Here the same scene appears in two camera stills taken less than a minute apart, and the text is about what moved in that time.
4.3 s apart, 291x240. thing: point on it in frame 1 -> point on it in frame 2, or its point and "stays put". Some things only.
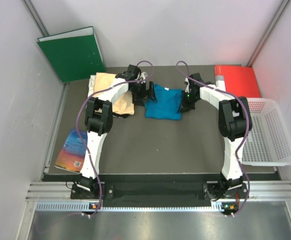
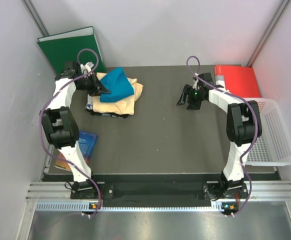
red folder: [239, 80] stays put
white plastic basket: [268, 143] stays put
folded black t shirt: [119, 115] stays put
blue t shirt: [169, 103] -> [116, 82]
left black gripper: [138, 99] -> [97, 88]
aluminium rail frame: [259, 191] stays put
